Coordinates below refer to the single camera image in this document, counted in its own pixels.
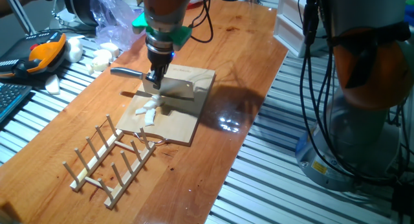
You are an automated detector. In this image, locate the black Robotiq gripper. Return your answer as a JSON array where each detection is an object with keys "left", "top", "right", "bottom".
[{"left": 145, "top": 50, "right": 175, "bottom": 90}]

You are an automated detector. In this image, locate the steel cleaver knife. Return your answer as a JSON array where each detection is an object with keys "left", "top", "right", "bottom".
[{"left": 110, "top": 67, "right": 195, "bottom": 101}]

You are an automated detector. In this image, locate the person forearm brown sleeve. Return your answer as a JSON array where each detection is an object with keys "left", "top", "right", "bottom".
[{"left": 0, "top": 0, "right": 19, "bottom": 17}]

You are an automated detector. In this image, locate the white radish chunk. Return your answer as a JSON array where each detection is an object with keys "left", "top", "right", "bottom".
[
  {"left": 93, "top": 41, "right": 120, "bottom": 59},
  {"left": 44, "top": 74, "right": 61, "bottom": 95},
  {"left": 90, "top": 55, "right": 111, "bottom": 73},
  {"left": 64, "top": 38, "right": 84, "bottom": 63}
]

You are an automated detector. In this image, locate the clear plastic bag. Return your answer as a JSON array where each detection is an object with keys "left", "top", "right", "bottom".
[{"left": 90, "top": 0, "right": 145, "bottom": 52}]

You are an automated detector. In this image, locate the white plastic bag red print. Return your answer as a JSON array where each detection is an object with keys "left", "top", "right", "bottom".
[{"left": 189, "top": 0, "right": 210, "bottom": 10}]

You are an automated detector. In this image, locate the large glossy wooden board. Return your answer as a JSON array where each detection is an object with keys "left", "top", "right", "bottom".
[{"left": 0, "top": 0, "right": 289, "bottom": 224}]

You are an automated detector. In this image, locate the black round device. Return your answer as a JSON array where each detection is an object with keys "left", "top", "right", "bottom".
[{"left": 61, "top": 0, "right": 100, "bottom": 27}]

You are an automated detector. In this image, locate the wooden peg dish rack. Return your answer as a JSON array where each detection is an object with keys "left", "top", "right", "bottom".
[{"left": 62, "top": 113, "right": 157, "bottom": 210}]

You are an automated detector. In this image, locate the orange black teach pendant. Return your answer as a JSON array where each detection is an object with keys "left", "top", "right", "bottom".
[{"left": 0, "top": 31, "right": 68, "bottom": 80}]

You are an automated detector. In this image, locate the white plastic drawer box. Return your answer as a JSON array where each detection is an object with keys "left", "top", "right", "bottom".
[{"left": 273, "top": 0, "right": 327, "bottom": 58}]

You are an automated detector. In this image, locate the black computer keyboard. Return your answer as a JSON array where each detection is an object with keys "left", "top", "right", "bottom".
[{"left": 0, "top": 83, "right": 33, "bottom": 123}]

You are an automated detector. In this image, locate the blue plastic bag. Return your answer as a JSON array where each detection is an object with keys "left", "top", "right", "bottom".
[{"left": 404, "top": 0, "right": 414, "bottom": 27}]

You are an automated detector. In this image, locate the bamboo cutting board wire handle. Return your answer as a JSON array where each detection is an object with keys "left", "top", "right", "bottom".
[{"left": 115, "top": 63, "right": 217, "bottom": 147}]

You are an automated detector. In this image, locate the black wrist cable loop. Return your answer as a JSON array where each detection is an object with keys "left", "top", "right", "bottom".
[{"left": 189, "top": 0, "right": 253, "bottom": 43}]

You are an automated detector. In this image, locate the aluminium frame post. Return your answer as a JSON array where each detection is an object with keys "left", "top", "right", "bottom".
[{"left": 2, "top": 0, "right": 37, "bottom": 36}]

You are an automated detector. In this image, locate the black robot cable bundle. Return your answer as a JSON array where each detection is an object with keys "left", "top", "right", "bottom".
[{"left": 299, "top": 0, "right": 411, "bottom": 188}]

